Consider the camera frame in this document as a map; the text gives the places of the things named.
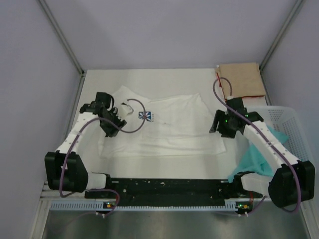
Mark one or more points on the aluminium frame post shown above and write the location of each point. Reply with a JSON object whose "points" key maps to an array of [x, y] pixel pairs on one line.
{"points": [[60, 35], [293, 13]]}

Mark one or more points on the right aluminium frame post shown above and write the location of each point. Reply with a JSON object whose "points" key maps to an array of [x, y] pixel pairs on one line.
{"points": [[293, 13]]}

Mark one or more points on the folded tan t shirt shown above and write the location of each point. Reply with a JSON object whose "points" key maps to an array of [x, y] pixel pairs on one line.
{"points": [[237, 68]]}

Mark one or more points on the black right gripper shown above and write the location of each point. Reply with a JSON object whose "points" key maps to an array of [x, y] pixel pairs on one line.
{"points": [[220, 116]]}

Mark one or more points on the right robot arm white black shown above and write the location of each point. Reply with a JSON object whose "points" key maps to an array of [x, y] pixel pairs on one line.
{"points": [[293, 181]]}

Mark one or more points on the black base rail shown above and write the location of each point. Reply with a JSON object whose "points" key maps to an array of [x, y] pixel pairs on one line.
{"points": [[176, 192]]}

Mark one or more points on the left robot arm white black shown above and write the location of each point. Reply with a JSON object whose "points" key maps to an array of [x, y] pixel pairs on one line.
{"points": [[66, 168]]}

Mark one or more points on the white plastic basket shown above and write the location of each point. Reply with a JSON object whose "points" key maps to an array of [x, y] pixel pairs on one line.
{"points": [[285, 135]]}

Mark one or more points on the teal t shirt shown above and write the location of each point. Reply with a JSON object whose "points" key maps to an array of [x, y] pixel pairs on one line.
{"points": [[252, 161]]}

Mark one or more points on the perforated white cable duct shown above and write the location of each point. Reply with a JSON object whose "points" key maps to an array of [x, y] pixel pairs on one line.
{"points": [[103, 206]]}

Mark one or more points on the folded red t shirt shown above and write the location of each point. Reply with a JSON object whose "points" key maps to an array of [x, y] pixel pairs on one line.
{"points": [[242, 85]]}

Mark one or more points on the left aluminium frame post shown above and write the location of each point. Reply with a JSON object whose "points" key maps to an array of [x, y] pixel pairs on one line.
{"points": [[60, 35]]}

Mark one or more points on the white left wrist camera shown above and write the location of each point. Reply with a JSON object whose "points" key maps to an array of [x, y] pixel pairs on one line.
{"points": [[125, 110]]}

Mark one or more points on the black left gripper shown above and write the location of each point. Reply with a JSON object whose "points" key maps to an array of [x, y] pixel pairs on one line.
{"points": [[110, 132]]}

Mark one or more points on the white printed t shirt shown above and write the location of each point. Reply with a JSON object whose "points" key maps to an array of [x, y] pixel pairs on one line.
{"points": [[172, 126]]}

